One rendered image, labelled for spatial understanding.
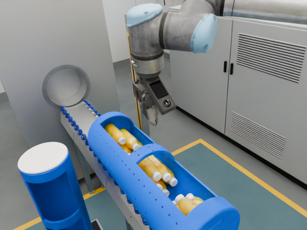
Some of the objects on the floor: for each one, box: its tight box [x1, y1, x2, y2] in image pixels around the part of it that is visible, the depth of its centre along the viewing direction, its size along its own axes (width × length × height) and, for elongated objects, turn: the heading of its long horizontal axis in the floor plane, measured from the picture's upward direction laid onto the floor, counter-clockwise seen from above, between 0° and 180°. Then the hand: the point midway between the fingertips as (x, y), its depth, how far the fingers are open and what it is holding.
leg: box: [74, 143, 95, 194], centre depth 247 cm, size 6×6×63 cm
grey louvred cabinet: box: [168, 5, 307, 190], centre depth 292 cm, size 54×215×145 cm, turn 40°
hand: (156, 123), depth 86 cm, fingers closed
